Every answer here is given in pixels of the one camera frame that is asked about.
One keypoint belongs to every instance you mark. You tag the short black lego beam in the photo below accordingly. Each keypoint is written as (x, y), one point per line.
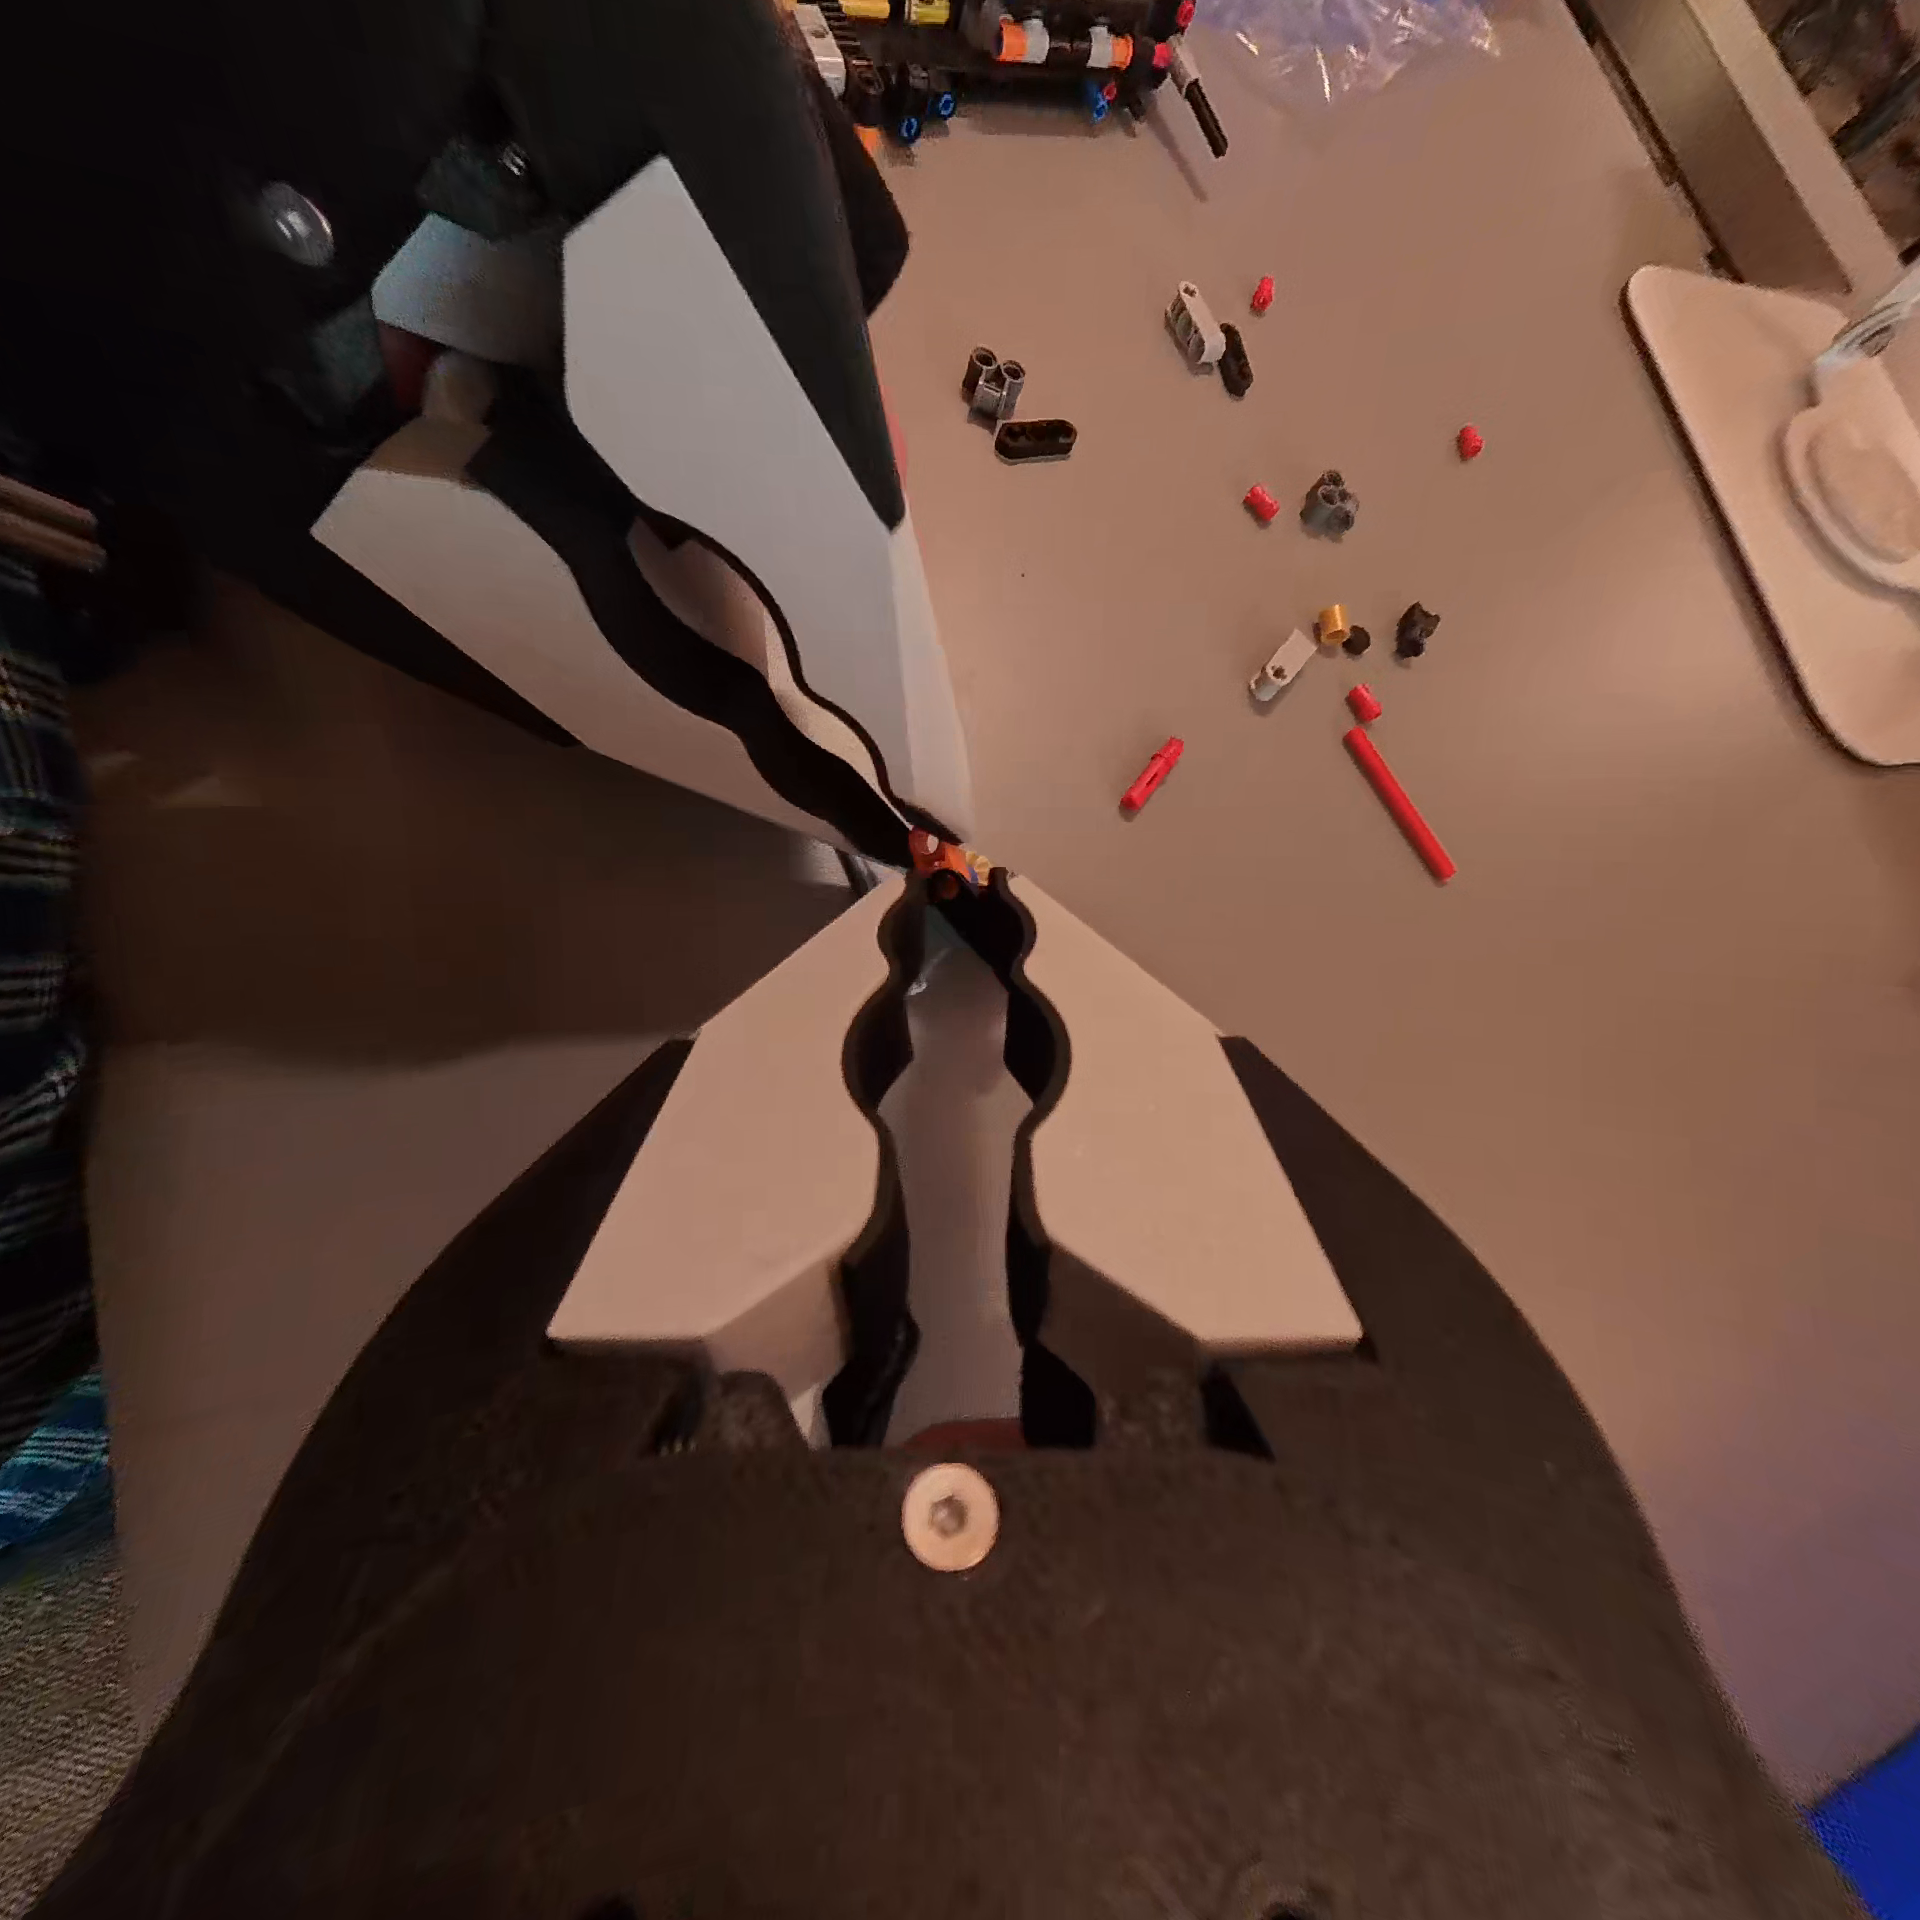
(1036, 439)
(1237, 360)

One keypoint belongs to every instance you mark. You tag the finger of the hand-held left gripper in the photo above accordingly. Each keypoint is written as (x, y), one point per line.
(494, 600)
(705, 375)

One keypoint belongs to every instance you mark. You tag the grey and black lego connector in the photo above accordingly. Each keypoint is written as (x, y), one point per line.
(993, 386)

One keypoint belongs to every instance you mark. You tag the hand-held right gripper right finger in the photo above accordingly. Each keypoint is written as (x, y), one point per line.
(1200, 1200)

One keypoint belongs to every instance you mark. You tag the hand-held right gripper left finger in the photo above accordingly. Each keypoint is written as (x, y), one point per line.
(720, 1200)

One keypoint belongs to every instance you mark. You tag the small grey lego connector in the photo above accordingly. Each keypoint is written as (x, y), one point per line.
(1196, 322)

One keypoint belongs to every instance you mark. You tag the light grey lego beam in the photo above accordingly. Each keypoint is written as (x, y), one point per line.
(1281, 668)

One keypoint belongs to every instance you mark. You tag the blue plastic bin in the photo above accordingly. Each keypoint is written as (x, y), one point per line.
(1874, 1830)

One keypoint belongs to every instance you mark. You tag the dark flat box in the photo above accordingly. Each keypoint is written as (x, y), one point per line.
(1724, 120)

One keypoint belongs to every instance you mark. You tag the dark grey lego connector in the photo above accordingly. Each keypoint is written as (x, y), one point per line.
(1328, 503)

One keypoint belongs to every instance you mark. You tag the small black lego connector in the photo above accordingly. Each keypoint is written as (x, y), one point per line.
(1417, 630)

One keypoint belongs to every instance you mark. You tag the clear plastic bag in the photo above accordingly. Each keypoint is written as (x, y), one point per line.
(1349, 38)

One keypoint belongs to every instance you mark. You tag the long red lego axle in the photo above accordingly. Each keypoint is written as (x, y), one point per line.
(1398, 803)

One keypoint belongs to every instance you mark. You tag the black lego gear assembly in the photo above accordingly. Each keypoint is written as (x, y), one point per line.
(942, 858)

